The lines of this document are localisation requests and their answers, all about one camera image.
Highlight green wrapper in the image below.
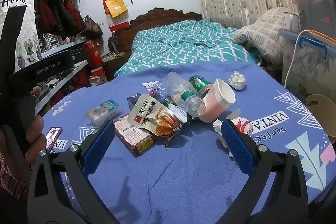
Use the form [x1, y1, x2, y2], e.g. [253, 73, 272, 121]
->
[161, 97, 175, 109]

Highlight white and orange snack packet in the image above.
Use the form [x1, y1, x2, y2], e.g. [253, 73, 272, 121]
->
[130, 94, 185, 138]

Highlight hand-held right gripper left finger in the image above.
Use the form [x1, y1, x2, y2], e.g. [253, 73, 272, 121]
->
[28, 119, 116, 224]

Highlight clear storage box orange lid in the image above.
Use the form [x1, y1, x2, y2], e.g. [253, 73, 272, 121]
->
[278, 27, 336, 99]

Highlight person's left forearm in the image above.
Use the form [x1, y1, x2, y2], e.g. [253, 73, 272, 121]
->
[0, 132, 34, 203]

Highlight houndstooth box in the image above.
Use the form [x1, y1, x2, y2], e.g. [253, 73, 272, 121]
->
[39, 33, 61, 53]

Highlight red cardboard box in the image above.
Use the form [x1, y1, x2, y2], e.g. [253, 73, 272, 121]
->
[114, 113, 155, 156]

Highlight brown handbag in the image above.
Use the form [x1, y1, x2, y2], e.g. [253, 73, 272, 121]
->
[83, 16, 103, 38]

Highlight red bag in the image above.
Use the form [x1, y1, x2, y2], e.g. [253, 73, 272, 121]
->
[85, 40, 105, 83]

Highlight small blue box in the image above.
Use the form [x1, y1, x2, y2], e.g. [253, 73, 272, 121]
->
[127, 94, 142, 111]

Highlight folded grey patterned blanket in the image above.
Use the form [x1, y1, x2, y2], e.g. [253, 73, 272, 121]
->
[234, 7, 300, 62]

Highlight white printed tote bag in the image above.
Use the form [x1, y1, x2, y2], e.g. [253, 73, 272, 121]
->
[0, 0, 42, 74]

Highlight pink paper cup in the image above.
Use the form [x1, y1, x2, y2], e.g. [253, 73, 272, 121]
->
[198, 78, 236, 123]

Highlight person's left hand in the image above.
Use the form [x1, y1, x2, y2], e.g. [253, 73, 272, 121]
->
[24, 86, 46, 160]

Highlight bed with teal quilt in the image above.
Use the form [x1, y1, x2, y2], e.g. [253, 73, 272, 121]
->
[114, 18, 259, 78]

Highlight crumpled white paper ball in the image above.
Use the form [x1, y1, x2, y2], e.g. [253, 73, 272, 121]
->
[227, 71, 247, 90]

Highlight red wall calendar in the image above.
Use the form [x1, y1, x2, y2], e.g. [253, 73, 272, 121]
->
[102, 0, 130, 32]

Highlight wooden bed headboard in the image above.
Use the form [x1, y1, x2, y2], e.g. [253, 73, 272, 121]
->
[112, 8, 202, 80]

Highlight crumpled white and red paper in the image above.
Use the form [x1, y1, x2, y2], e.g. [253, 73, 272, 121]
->
[213, 116, 254, 158]

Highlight red and black jackets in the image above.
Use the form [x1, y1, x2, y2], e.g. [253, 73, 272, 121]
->
[35, 0, 84, 39]

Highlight white cereal bar packet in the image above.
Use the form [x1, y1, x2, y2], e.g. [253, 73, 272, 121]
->
[168, 103, 188, 123]

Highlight white cable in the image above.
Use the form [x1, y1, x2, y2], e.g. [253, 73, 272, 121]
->
[282, 30, 315, 87]

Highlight smartphone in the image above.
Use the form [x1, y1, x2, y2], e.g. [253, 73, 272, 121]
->
[46, 126, 63, 148]

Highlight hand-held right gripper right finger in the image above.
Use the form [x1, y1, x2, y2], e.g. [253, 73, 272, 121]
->
[218, 119, 309, 224]

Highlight brown cardboard piece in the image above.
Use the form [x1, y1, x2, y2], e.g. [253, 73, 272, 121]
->
[306, 94, 336, 143]

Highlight tissue packet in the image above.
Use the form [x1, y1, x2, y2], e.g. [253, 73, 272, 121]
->
[88, 100, 121, 126]

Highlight clear plastic bottle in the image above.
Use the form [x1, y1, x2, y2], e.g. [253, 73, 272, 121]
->
[163, 72, 208, 119]

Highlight green drink can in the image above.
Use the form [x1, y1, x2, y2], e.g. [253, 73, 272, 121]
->
[189, 76, 214, 99]

